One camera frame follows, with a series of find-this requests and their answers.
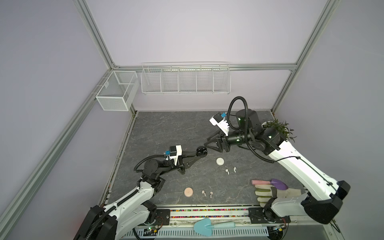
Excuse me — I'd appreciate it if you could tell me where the purple pink garden trowel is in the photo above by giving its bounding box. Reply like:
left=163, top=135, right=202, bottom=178
left=251, top=179, right=289, bottom=191

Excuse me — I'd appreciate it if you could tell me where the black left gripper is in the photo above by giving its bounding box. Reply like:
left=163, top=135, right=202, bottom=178
left=157, top=151, right=200, bottom=177

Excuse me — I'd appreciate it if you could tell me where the green circuit board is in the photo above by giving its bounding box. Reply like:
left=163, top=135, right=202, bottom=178
left=143, top=228, right=159, bottom=237

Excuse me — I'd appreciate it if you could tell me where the black earbud charging case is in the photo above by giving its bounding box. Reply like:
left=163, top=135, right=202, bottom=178
left=196, top=146, right=208, bottom=158

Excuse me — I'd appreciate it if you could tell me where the white earbud charging case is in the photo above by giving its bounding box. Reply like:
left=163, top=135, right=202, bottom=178
left=216, top=158, right=225, bottom=166

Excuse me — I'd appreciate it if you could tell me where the potted green plant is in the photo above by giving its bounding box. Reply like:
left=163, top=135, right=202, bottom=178
left=262, top=119, right=297, bottom=142

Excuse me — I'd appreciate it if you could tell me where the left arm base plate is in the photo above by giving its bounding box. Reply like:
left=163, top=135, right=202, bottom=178
left=144, top=209, right=171, bottom=226

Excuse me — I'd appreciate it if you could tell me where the teal garden trowel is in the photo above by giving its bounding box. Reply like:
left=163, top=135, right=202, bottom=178
left=194, top=218, right=236, bottom=237

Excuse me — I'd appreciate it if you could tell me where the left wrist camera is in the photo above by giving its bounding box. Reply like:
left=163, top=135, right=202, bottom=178
left=165, top=145, right=183, bottom=166

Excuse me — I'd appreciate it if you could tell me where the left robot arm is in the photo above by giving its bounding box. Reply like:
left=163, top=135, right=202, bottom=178
left=74, top=146, right=208, bottom=240

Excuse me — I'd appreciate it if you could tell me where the pink earbud charging case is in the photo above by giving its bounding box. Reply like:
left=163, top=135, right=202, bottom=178
left=184, top=187, right=194, bottom=198

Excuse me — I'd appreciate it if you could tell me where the white wire shelf basket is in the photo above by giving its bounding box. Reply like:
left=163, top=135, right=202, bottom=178
left=141, top=62, right=232, bottom=95

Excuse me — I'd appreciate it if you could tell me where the white slotted cable duct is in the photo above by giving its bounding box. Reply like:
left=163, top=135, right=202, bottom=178
left=119, top=226, right=270, bottom=239

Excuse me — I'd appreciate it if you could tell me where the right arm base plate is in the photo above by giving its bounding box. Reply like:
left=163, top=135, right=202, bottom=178
left=248, top=207, right=291, bottom=224

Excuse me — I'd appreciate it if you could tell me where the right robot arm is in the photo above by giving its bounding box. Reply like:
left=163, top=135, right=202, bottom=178
left=205, top=97, right=351, bottom=225

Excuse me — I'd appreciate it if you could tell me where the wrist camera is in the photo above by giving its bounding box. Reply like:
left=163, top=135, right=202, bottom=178
left=210, top=112, right=230, bottom=136
left=165, top=145, right=183, bottom=166

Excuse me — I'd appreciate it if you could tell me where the white mesh box basket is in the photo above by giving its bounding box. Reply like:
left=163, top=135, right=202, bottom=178
left=96, top=71, right=140, bottom=112

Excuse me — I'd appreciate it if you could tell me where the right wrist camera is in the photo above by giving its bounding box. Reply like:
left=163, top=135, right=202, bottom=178
left=210, top=112, right=230, bottom=136

